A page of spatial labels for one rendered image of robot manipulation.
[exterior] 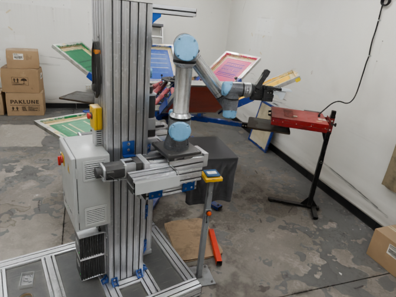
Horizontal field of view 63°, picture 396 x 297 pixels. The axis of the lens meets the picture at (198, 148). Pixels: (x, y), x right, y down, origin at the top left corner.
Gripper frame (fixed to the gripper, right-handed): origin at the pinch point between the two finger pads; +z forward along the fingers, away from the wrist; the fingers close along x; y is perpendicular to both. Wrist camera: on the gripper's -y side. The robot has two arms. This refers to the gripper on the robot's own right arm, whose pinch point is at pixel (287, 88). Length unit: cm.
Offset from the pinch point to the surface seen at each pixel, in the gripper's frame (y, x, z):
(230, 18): -107, -545, 77
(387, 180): 91, -116, 169
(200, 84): 5, -68, -38
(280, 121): 41, -147, 58
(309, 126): 44, -138, 86
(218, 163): 67, -76, -17
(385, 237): 130, -72, 144
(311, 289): 163, -45, 65
